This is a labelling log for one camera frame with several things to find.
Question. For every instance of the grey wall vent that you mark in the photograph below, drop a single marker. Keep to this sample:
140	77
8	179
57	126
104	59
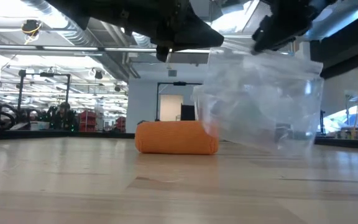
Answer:
172	73

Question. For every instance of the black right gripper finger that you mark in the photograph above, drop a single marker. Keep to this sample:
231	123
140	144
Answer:
275	34

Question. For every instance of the black pendant lamp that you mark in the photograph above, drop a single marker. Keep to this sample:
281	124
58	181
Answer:
117	88
98	75

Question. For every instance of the small red shelf rack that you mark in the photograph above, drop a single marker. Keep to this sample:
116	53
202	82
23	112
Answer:
121	123

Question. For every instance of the black metal rig frame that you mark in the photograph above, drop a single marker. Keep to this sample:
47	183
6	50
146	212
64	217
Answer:
54	75

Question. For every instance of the long ceiling light bar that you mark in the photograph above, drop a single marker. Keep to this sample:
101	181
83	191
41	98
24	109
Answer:
73	48

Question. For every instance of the black metal frame stand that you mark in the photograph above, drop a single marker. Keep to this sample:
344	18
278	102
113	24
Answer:
179	83

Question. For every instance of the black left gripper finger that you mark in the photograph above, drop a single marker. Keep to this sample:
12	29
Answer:
200	35
163	53

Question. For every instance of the large red shelf rack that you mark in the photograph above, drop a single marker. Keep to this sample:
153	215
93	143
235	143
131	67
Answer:
85	119

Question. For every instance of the orange elastic bandage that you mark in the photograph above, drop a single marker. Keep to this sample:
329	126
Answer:
176	138

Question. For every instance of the clear plastic zip bag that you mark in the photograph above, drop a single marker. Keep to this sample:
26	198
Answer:
259	93

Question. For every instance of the black upright panel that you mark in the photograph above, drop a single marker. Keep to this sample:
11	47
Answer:
187	112

